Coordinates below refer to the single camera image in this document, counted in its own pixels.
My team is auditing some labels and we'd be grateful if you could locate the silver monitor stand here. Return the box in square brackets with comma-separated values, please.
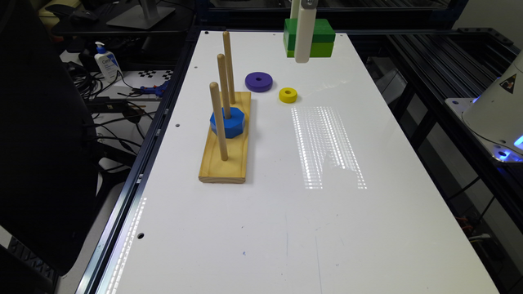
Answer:
[106, 0, 176, 29]

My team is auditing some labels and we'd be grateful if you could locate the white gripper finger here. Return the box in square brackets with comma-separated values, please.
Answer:
[290, 0, 300, 19]
[294, 0, 317, 63]

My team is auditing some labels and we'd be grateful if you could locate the front wooden peg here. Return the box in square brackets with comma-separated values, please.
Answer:
[209, 82, 228, 161]

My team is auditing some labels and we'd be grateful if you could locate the wooden peg base board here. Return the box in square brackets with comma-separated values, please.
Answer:
[199, 91, 251, 184]

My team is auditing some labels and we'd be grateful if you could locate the black computer mouse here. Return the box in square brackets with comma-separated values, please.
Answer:
[69, 10, 99, 25]

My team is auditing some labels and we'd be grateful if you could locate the checkerboard calibration sheet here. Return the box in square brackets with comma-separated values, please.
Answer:
[138, 70, 172, 80]

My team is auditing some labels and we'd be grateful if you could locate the green square block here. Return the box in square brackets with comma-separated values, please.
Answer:
[283, 19, 336, 58]

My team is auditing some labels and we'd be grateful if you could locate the rear wooden peg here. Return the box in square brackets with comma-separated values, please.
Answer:
[222, 30, 236, 105]

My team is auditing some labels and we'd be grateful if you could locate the yellow ring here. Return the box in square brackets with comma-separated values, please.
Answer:
[278, 87, 298, 105]

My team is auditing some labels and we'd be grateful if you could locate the purple ring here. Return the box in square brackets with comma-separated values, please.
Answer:
[244, 71, 274, 93]

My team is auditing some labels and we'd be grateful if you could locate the black aluminium frame rail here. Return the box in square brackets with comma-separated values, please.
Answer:
[379, 27, 523, 229]

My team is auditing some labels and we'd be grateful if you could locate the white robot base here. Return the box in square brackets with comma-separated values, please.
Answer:
[445, 55, 522, 163]

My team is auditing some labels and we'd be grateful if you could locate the blue handled tool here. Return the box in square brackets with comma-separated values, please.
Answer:
[139, 81, 169, 97]

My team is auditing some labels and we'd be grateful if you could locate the white lotion pump bottle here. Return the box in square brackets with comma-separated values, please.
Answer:
[94, 42, 121, 82]

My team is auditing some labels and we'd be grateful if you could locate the blue octagonal block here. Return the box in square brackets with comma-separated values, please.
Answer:
[223, 108, 245, 139]

